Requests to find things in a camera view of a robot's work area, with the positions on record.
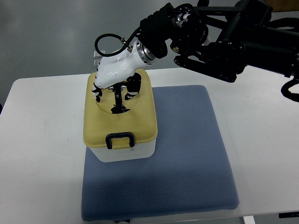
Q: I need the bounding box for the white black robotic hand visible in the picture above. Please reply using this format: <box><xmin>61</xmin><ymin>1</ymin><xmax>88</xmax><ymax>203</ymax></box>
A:
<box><xmin>92</xmin><ymin>41</ymin><xmax>156</xmax><ymax>103</ymax></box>

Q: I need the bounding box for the yellow storage box lid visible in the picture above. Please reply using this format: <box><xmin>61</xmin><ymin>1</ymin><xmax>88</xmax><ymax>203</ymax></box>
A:
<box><xmin>83</xmin><ymin>69</ymin><xmax>158</xmax><ymax>148</ymax></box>

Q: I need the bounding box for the black table frame bracket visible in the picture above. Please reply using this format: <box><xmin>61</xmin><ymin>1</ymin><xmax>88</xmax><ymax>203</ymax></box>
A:
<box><xmin>278</xmin><ymin>212</ymin><xmax>299</xmax><ymax>219</ymax></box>

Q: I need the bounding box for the blue textured mat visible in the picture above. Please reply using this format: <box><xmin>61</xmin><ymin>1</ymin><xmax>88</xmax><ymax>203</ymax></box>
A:
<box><xmin>81</xmin><ymin>85</ymin><xmax>239</xmax><ymax>221</ymax></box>

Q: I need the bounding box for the white table leg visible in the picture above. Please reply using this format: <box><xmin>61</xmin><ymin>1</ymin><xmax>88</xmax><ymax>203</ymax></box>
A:
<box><xmin>242</xmin><ymin>216</ymin><xmax>256</xmax><ymax>224</ymax></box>

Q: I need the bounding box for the upper metal floor plate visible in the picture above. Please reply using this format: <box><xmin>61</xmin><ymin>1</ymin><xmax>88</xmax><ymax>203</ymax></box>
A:
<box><xmin>93</xmin><ymin>50</ymin><xmax>106</xmax><ymax>58</ymax></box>

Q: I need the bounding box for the brown cardboard box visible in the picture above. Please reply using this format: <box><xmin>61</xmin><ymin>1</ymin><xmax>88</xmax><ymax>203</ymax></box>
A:
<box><xmin>268</xmin><ymin>0</ymin><xmax>299</xmax><ymax>12</ymax></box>

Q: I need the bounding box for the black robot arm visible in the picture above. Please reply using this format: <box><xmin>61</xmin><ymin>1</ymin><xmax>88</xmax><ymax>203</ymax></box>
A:
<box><xmin>93</xmin><ymin>0</ymin><xmax>299</xmax><ymax>101</ymax></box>

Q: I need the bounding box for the white storage box base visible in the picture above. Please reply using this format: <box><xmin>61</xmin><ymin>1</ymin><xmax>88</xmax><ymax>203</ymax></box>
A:
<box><xmin>87</xmin><ymin>138</ymin><xmax>156</xmax><ymax>162</ymax></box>

